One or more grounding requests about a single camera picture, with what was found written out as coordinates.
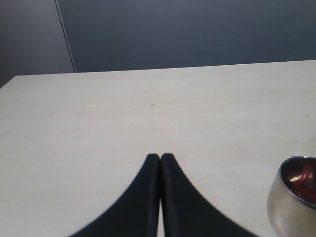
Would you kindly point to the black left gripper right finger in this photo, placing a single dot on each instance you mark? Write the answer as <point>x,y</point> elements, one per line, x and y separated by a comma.
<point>186,213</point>

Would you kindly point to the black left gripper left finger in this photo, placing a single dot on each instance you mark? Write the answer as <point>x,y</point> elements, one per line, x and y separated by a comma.
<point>135,213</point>

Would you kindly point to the stainless steel cup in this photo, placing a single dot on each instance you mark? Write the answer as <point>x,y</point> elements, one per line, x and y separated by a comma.
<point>288,215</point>

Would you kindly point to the red candies inside cup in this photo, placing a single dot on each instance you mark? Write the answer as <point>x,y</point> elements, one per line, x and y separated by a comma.
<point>303,185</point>

